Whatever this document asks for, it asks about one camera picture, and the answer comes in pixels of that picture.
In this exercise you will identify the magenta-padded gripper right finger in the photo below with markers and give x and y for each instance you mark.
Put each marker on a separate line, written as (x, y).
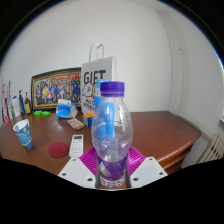
(136, 160)

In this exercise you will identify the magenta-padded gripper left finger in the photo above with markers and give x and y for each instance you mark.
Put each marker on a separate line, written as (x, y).
(88, 161)

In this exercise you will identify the clear purple-capped water bottle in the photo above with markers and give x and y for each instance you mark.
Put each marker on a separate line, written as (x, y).
(112, 133)

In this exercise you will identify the white remote control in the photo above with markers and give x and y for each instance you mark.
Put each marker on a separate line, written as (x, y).
(76, 146)

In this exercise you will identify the flat round red coaster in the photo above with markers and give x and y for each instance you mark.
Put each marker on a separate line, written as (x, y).
(58, 149)

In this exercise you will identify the small beige snack packet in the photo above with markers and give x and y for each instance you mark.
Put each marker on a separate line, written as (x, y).
(75, 124)

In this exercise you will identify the colourful puzzle cube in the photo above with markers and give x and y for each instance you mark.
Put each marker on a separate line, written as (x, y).
(88, 119)

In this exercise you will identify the blue tissue pack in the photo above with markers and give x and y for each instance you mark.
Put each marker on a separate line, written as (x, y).
(66, 110)

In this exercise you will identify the blue printed paper cup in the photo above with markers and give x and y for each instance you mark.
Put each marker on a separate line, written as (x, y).
(24, 135)

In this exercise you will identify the white radiator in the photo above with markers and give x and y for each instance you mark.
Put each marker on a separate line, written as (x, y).
(215, 150)

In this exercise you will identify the framed group picture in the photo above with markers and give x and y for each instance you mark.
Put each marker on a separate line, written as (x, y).
(55, 88)

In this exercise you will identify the dark brown glass bottle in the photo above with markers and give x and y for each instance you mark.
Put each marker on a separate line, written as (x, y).
(27, 106)

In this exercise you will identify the white bottle with blue cap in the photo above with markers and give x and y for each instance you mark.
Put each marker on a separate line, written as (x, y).
(16, 108)

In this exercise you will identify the white paper gift bag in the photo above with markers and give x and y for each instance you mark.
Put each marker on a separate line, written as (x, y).
(99, 68)

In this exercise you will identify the tall pink and white box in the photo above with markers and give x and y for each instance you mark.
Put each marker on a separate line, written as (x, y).
(4, 105)

